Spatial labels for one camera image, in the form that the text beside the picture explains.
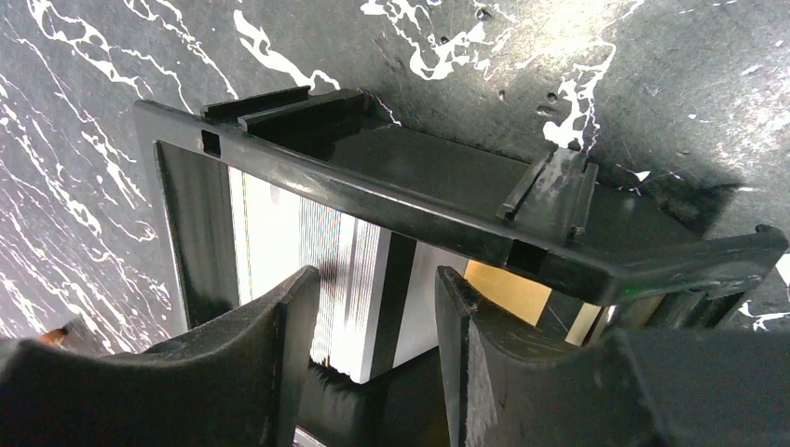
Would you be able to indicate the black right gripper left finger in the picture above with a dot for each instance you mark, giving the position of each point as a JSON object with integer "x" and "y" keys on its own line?
{"x": 236, "y": 380}

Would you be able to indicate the stack of credit cards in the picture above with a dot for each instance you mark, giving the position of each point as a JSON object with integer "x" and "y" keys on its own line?
{"x": 376, "y": 308}

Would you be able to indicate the black card storage box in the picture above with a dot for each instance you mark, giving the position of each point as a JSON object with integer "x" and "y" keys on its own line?
{"x": 548, "y": 221}

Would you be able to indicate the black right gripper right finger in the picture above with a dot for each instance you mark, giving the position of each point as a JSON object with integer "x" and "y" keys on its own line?
{"x": 506, "y": 383}

